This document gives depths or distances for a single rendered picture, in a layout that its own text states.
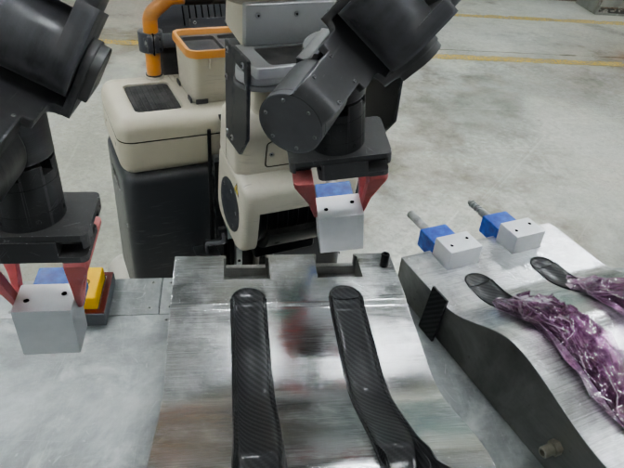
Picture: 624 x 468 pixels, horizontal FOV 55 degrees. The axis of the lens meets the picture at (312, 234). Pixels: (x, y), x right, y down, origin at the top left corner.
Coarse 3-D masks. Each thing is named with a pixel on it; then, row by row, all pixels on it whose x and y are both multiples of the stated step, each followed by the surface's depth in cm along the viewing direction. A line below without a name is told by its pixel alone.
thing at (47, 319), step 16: (48, 272) 57; (64, 272) 57; (32, 288) 54; (48, 288) 54; (64, 288) 54; (16, 304) 52; (32, 304) 52; (48, 304) 52; (64, 304) 52; (16, 320) 52; (32, 320) 52; (48, 320) 52; (64, 320) 52; (80, 320) 55; (32, 336) 53; (48, 336) 53; (64, 336) 53; (80, 336) 55; (32, 352) 54; (48, 352) 54; (64, 352) 55; (80, 352) 55
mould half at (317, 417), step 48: (192, 288) 66; (240, 288) 67; (288, 288) 67; (384, 288) 68; (192, 336) 61; (288, 336) 62; (384, 336) 63; (192, 384) 56; (288, 384) 57; (336, 384) 57; (432, 384) 58; (192, 432) 49; (288, 432) 49; (336, 432) 49; (432, 432) 49
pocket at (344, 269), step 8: (320, 264) 74; (328, 264) 74; (336, 264) 74; (344, 264) 74; (352, 264) 74; (320, 272) 74; (328, 272) 74; (336, 272) 74; (344, 272) 74; (352, 272) 74; (360, 272) 71
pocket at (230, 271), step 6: (228, 270) 72; (234, 270) 72; (240, 270) 72; (246, 270) 72; (252, 270) 72; (258, 270) 72; (264, 270) 72; (228, 276) 72; (234, 276) 72; (240, 276) 72; (246, 276) 73; (252, 276) 73; (258, 276) 73; (264, 276) 73
